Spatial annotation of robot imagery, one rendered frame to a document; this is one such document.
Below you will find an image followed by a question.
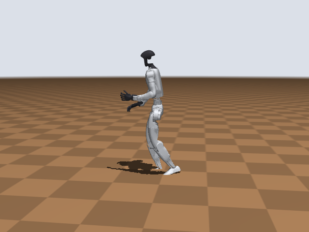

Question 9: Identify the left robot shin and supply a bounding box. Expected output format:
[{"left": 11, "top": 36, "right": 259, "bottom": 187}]
[{"left": 153, "top": 142, "right": 176, "bottom": 168}]

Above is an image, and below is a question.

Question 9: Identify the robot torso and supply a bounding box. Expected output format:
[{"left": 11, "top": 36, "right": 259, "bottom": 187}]
[{"left": 145, "top": 67, "right": 163, "bottom": 116}]

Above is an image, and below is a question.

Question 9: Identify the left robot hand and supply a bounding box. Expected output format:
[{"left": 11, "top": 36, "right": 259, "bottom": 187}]
[{"left": 120, "top": 90, "right": 137, "bottom": 101}]

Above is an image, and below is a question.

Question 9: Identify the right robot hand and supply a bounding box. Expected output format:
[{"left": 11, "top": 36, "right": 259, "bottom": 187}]
[{"left": 127, "top": 101, "right": 143, "bottom": 112}]

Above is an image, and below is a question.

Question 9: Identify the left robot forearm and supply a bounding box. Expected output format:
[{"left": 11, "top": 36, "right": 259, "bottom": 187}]
[{"left": 133, "top": 91, "right": 153, "bottom": 102}]

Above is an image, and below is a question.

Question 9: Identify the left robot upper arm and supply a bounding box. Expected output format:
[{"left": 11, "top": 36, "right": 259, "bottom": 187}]
[{"left": 146, "top": 71, "right": 156, "bottom": 98}]

